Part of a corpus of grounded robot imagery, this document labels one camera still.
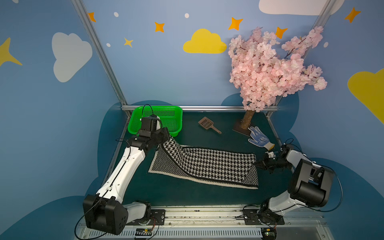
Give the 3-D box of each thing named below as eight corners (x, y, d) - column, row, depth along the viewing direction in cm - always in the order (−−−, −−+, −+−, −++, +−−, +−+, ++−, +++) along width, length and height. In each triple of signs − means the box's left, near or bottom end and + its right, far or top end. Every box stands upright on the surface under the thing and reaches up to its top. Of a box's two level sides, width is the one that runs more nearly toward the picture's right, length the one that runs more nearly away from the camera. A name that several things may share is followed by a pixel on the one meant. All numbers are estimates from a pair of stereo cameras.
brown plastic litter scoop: (215, 137, 109) (216, 136, 108) (198, 122, 119) (198, 121, 117) (223, 132, 113) (223, 130, 111) (205, 118, 122) (205, 116, 120)
